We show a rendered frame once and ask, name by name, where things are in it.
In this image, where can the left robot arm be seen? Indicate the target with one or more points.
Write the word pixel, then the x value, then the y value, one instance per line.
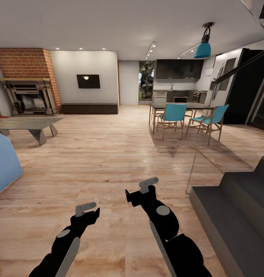
pixel 67 243

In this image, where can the breakfast table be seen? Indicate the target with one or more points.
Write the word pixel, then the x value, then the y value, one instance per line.
pixel 190 106

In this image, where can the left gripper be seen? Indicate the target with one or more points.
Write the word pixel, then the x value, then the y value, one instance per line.
pixel 86 219

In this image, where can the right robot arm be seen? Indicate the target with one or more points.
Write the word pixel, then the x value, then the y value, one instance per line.
pixel 181 254

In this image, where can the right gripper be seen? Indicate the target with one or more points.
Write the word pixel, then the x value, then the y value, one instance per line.
pixel 138 198

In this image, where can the cabinet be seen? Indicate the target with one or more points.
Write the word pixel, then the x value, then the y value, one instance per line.
pixel 167 69
pixel 90 108
pixel 190 69

